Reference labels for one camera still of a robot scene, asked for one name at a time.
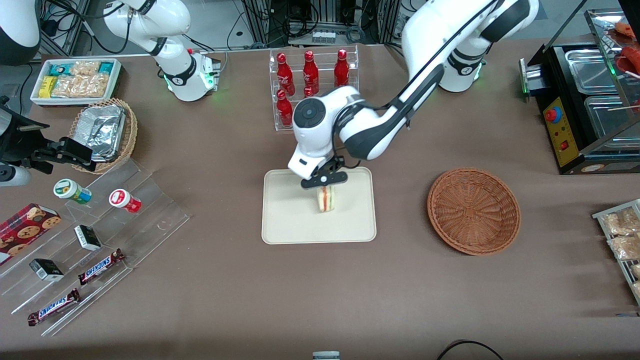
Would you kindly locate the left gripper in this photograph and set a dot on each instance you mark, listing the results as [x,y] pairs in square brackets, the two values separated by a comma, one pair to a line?
[330,164]

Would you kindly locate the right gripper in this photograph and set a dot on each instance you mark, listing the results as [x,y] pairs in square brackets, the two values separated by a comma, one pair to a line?
[20,140]

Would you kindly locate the triangular sandwich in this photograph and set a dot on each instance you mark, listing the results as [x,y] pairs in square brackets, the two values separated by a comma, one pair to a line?
[326,200]

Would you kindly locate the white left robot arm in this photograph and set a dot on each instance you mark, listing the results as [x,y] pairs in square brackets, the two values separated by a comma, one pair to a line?
[425,45]

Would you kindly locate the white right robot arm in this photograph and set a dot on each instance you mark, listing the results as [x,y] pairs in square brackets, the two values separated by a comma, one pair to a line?
[172,22]

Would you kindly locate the beige plastic tray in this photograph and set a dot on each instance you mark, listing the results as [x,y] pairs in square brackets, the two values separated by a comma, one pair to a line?
[300,220]

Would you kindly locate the light wicker basket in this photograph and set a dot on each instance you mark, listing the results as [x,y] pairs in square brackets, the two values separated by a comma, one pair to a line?
[131,132]

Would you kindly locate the brown wicker basket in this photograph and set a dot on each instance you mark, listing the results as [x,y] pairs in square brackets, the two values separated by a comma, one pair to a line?
[472,212]

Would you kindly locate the green lid cup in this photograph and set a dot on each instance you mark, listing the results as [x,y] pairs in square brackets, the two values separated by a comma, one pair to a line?
[70,190]

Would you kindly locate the yellow snack packet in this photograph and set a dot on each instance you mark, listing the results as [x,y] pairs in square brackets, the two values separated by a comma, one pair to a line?
[48,87]

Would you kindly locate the large clear cracker bag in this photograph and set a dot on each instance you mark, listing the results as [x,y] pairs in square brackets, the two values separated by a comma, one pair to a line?
[82,86]

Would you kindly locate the red lid cup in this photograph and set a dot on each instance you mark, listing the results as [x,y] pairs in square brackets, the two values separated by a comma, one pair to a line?
[123,200]

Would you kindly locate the red drink bottle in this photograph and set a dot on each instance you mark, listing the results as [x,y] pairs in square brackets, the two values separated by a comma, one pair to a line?
[310,72]
[285,75]
[284,111]
[341,70]
[308,92]

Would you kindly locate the red cookie box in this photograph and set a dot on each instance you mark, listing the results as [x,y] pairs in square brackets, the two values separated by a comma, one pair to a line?
[25,230]

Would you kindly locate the teal snack packet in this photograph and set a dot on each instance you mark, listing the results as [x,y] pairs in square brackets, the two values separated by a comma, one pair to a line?
[60,69]
[106,67]

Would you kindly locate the small black box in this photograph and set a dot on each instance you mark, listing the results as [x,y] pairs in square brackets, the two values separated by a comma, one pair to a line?
[46,270]
[87,238]

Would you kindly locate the small clear cracker bag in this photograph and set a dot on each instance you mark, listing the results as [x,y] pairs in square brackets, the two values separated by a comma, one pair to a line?
[85,68]

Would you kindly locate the white snack bin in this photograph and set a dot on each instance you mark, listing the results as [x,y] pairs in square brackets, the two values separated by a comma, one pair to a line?
[115,80]

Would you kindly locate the clear acrylic bottle rack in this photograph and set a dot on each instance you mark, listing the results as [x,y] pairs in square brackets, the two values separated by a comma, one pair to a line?
[274,100]

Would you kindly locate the clear acrylic stepped shelf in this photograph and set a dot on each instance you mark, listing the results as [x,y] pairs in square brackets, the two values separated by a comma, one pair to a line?
[155,210]

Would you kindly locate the Snickers bar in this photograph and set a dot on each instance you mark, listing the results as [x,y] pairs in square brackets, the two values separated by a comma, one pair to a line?
[100,266]
[52,307]

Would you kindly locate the white power strip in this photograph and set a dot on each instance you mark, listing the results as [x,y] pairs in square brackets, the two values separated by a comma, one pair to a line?
[324,36]

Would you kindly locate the grey object at table edge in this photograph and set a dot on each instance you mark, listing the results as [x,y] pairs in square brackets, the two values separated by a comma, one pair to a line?
[326,355]

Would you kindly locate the black food warmer machine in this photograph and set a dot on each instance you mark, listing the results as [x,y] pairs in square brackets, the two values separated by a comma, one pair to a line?
[562,135]

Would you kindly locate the steel food pan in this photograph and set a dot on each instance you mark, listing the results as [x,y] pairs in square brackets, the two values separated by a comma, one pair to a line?
[587,65]
[605,117]

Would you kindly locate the clear snack bag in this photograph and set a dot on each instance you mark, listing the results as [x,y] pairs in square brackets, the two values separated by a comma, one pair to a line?
[625,246]
[620,222]

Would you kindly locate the orange fried food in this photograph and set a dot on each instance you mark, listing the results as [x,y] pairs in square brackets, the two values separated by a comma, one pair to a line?
[624,28]

